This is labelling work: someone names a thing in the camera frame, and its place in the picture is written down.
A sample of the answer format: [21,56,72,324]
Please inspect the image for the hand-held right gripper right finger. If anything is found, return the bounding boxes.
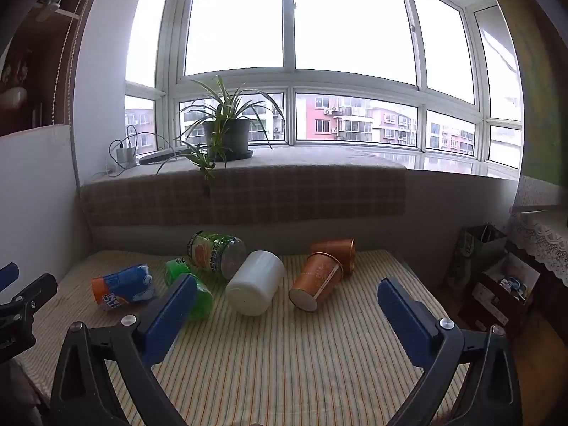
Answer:
[377,276,523,426]

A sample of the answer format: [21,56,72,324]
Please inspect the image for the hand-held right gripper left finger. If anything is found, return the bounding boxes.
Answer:
[50,273,198,426]

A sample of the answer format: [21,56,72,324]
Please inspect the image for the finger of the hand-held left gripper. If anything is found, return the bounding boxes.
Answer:
[0,263,20,293]
[0,273,58,365]

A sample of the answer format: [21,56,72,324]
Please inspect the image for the white cup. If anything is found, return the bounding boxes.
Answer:
[225,250,286,317]

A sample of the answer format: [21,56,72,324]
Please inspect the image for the orange paper cup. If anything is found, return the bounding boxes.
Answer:
[288,252,344,312]
[310,238,356,277]

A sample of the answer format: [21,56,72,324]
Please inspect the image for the green plastic bottle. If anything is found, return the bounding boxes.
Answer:
[165,257,214,321]

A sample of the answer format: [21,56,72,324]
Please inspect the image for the clear bottle green label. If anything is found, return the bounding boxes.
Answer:
[186,230,247,280]

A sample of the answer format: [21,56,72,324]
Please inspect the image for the cardboard box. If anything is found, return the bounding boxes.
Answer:
[458,253,543,339]

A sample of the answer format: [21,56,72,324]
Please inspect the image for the paper shopping bag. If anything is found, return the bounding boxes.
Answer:
[447,224,509,294]

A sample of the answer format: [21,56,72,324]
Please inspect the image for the striped table cloth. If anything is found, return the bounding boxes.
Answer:
[18,248,471,426]

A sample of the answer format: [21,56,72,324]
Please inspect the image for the grey power strip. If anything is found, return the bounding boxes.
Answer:
[139,147,191,165]

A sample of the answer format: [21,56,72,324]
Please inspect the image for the white lace cloth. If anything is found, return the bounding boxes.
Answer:
[509,175,568,288]

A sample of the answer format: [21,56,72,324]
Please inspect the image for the plaid cloth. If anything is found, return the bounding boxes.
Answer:
[80,147,408,228]

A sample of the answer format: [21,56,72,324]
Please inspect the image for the potted spider plant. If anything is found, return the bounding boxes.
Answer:
[155,75,285,196]

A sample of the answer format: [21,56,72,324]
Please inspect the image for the white charger with cables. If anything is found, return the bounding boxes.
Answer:
[93,124,139,177]

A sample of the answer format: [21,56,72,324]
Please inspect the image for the beaded blind cord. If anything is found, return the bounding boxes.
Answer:
[48,0,113,126]

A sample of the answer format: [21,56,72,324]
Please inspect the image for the white window frame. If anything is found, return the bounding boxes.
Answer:
[124,0,524,170]

